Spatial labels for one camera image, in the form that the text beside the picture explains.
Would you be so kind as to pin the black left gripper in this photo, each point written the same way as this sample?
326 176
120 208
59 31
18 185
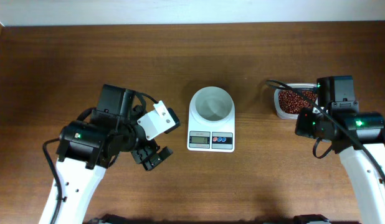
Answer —
151 163

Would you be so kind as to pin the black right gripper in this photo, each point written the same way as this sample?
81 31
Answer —
306 123

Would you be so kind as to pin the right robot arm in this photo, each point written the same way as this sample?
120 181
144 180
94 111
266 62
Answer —
358 138

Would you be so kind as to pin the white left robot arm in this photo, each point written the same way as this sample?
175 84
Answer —
89 145

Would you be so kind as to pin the white digital kitchen scale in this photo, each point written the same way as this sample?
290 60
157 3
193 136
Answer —
210 136

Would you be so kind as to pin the red beans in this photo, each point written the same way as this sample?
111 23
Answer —
292 103

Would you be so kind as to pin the clear plastic container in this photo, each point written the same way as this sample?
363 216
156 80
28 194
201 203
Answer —
304 88

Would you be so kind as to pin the white round bowl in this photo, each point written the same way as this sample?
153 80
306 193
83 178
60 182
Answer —
213 103

